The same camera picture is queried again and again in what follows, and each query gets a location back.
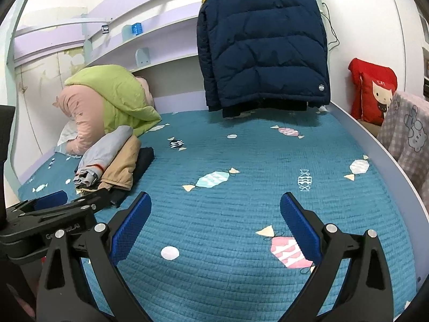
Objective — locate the teal candy print bed sheet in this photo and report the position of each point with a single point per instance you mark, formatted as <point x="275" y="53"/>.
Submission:
<point x="234" y="154"/>

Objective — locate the small black box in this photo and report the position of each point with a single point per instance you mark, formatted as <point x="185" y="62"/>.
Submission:
<point x="105" y="29"/>

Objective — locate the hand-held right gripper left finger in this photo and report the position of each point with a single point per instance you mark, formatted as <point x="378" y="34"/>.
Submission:
<point x="132" y="228"/>

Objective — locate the grey and navy zip jacket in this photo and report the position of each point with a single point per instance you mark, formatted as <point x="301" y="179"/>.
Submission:
<point x="104" y="147"/>

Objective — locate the white pillow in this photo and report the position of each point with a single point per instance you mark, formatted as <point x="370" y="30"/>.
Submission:
<point x="67" y="137"/>

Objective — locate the tan jacket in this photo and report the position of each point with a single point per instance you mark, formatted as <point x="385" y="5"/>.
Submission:
<point x="124" y="164"/>

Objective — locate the black hanging garment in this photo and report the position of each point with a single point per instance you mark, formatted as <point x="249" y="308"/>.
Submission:
<point x="234" y="112"/>

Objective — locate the black panel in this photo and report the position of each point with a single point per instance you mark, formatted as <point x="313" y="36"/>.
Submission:
<point x="6" y="157"/>

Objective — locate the green quilt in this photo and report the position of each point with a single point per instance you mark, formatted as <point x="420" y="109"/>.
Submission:
<point x="117" y="94"/>

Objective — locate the small blue box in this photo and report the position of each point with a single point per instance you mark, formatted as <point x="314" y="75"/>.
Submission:
<point x="137" y="29"/>

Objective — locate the red cartoon cushion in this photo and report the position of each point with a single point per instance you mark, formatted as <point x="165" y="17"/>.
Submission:
<point x="368" y="90"/>

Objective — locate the pink checked cartoon cloth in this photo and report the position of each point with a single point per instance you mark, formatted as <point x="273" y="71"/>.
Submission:
<point x="405" y="141"/>

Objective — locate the black folded garment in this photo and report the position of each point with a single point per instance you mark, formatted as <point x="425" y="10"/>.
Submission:
<point x="142" y="161"/>

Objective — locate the white and lavender wall shelf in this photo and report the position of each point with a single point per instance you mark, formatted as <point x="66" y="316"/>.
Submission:
<point x="161" y="47"/>

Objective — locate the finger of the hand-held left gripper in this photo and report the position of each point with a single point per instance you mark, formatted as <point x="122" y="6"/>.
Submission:
<point x="90" y="204"/>
<point x="50" y="198"/>

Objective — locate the white bed frame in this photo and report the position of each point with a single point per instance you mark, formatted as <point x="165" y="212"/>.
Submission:
<point x="368" y="141"/>

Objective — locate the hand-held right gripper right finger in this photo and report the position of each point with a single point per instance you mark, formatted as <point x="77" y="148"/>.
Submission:
<point x="298" y="228"/>

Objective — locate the navy and yellow puffer jacket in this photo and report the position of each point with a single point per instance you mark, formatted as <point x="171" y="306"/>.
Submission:
<point x="261" y="50"/>

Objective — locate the pink quilt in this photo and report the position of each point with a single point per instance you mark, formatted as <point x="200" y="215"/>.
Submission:
<point x="83" y="114"/>

